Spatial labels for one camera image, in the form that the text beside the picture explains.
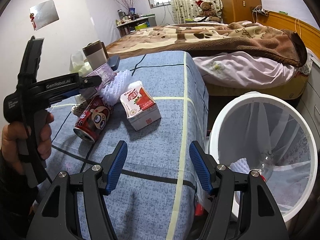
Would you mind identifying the purple milk carton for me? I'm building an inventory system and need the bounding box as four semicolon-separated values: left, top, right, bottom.
80;63;116;100

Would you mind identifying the snack wrapper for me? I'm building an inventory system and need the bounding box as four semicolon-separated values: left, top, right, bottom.
71;95;88;117

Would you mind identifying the red cartoon drink can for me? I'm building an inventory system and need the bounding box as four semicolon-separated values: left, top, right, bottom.
73;96;113;143

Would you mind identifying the strawberry milk carton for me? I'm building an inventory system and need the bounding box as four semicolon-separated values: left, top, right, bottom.
120;84;161;131

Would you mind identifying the lavender foam fruit net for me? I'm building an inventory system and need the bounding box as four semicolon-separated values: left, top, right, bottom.
229;158;250;174

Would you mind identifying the white trash bin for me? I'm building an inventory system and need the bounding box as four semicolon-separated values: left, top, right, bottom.
208;92;318;224

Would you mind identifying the left hand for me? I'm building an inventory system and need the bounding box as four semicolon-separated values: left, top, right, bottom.
0;112;55;176

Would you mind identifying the tissue pack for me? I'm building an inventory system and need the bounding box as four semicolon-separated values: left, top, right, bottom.
69;50;93;77

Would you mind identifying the brown white tumbler cup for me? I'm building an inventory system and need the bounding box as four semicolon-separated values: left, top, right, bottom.
82;40;108;70

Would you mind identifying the navy glasses case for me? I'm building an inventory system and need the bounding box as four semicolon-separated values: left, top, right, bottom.
107;55;120;72

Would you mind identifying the cluttered side desk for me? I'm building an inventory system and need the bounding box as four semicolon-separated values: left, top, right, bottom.
116;14;157;37

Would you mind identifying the blue checkered table cloth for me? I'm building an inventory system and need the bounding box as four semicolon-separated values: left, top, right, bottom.
47;51;208;239

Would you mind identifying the dried flower branches vase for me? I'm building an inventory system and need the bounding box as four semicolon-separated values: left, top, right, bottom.
114;0;140;16

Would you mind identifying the grey drawer cabinet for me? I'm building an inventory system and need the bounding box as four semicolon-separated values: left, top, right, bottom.
297;57;320;145

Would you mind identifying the brown teddy bear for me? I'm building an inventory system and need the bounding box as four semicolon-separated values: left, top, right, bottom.
196;0;221;23

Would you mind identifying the pink bed sheet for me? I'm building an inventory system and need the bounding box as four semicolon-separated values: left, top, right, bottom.
192;51;313;90

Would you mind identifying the brown paw print blanket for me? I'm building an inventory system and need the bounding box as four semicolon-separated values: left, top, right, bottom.
106;22;308;68

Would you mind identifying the orange wooden headboard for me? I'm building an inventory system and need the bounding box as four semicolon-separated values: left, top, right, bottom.
256;11;320;58

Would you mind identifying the silver wall poster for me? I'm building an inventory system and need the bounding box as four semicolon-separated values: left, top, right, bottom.
29;0;59;30

